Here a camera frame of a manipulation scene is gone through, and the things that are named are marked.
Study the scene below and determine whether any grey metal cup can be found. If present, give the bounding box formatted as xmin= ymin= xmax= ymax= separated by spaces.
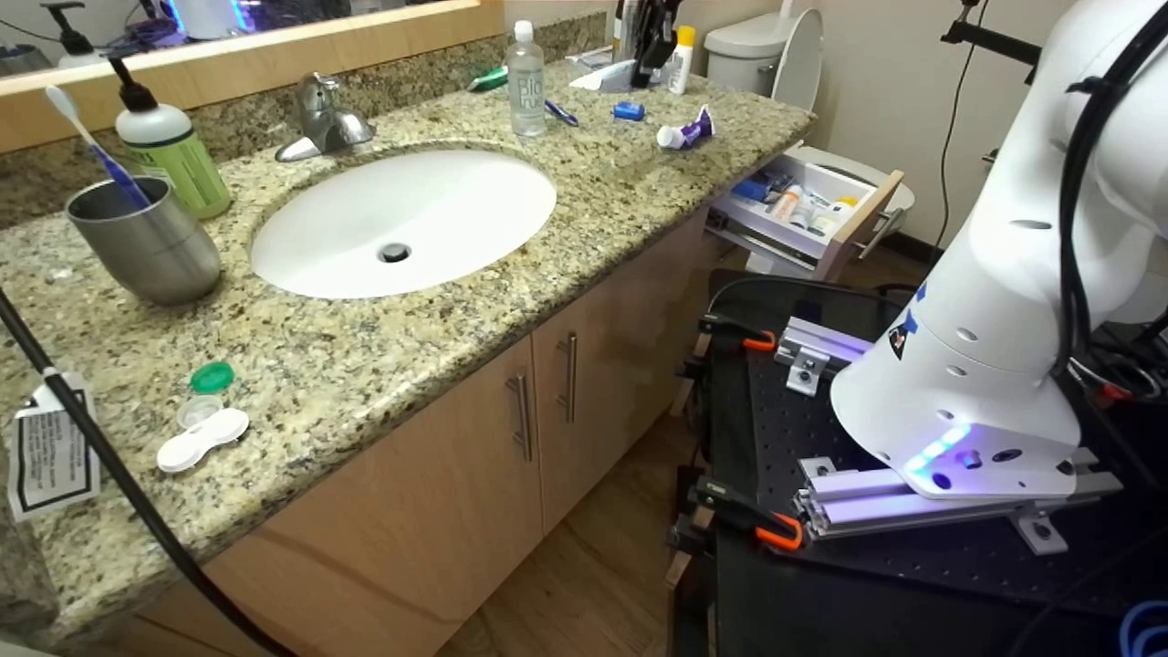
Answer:
xmin=66 ymin=176 xmax=221 ymax=304

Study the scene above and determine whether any chrome faucet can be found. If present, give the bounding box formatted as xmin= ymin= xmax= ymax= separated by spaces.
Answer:
xmin=279 ymin=74 xmax=371 ymax=159

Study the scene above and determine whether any white toothpaste tube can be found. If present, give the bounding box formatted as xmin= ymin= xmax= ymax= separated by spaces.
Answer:
xmin=572 ymin=57 xmax=636 ymax=96

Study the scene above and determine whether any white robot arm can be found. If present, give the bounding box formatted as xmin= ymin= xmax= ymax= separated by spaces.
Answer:
xmin=828 ymin=0 xmax=1168 ymax=501

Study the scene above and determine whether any white bottle yellow cap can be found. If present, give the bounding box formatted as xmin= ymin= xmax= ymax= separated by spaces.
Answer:
xmin=669 ymin=25 xmax=696 ymax=96

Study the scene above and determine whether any blue razor on counter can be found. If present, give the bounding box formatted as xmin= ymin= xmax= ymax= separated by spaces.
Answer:
xmin=545 ymin=100 xmax=580 ymax=129

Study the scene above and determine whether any wood framed mirror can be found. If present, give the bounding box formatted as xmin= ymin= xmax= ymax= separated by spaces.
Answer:
xmin=0 ymin=0 xmax=504 ymax=152

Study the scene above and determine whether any white contact lens case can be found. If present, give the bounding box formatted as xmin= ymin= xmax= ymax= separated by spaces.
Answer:
xmin=156 ymin=410 xmax=247 ymax=474

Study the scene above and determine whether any open white drawer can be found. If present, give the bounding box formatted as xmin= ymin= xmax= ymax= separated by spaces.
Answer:
xmin=707 ymin=147 xmax=917 ymax=281

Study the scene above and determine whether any purple toothpaste tube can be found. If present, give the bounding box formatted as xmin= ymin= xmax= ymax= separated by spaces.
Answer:
xmin=656 ymin=106 xmax=715 ymax=148

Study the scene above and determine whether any black robot cart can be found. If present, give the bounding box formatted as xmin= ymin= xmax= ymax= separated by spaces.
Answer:
xmin=669 ymin=271 xmax=1168 ymax=657

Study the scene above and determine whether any white paper tag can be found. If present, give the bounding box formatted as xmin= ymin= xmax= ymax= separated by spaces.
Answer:
xmin=6 ymin=384 xmax=102 ymax=521

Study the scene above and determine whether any green soap dispenser bottle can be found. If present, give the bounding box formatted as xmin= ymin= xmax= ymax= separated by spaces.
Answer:
xmin=112 ymin=57 xmax=235 ymax=221

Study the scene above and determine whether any green round cap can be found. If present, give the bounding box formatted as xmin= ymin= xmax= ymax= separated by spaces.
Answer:
xmin=191 ymin=360 xmax=235 ymax=394

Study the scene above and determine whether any clear plastic bottle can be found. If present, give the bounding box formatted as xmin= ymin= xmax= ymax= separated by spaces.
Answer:
xmin=508 ymin=17 xmax=547 ymax=140

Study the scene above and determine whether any black power cable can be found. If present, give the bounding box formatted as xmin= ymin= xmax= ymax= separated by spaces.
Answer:
xmin=0 ymin=288 xmax=297 ymax=657

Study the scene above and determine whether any white sink basin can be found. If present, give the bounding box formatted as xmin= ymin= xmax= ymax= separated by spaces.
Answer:
xmin=251 ymin=148 xmax=558 ymax=299

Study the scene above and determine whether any white toilet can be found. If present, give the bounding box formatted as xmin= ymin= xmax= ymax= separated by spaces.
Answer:
xmin=706 ymin=2 xmax=825 ymax=109

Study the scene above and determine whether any wooden vanity cabinet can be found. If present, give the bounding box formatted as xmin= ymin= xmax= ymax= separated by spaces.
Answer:
xmin=69 ymin=205 xmax=758 ymax=657

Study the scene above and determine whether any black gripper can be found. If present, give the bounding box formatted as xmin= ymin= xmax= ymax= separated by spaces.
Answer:
xmin=626 ymin=0 xmax=682 ymax=86

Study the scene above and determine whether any blue white toothbrush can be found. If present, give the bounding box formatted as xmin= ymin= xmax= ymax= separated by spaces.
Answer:
xmin=44 ymin=85 xmax=151 ymax=209

